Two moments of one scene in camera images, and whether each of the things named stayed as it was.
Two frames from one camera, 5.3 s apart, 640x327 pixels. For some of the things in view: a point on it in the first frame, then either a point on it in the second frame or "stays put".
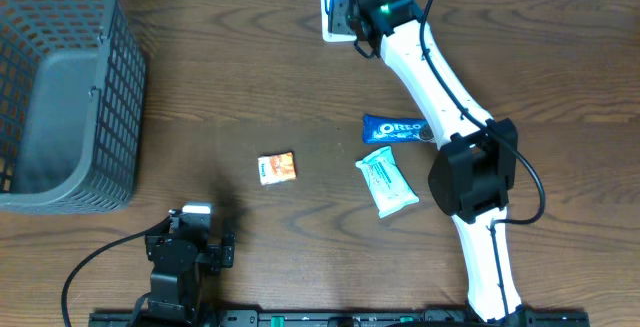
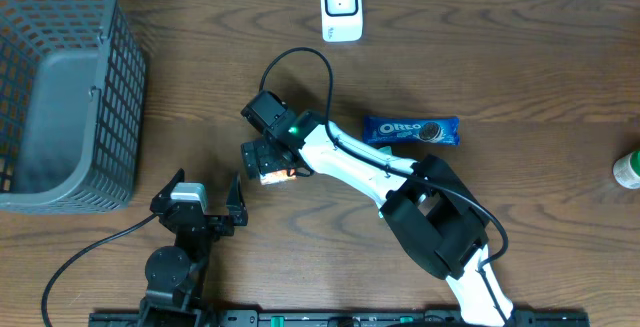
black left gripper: [222, 255] -> [235, 218]
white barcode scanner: [337, 25] stays put
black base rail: [337, 318] stays put
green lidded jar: [339, 15] -> [626, 171]
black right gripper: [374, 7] -> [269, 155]
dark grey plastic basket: [73, 84] stays put
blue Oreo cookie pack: [379, 129] stays put
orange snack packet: [277, 168] stays put
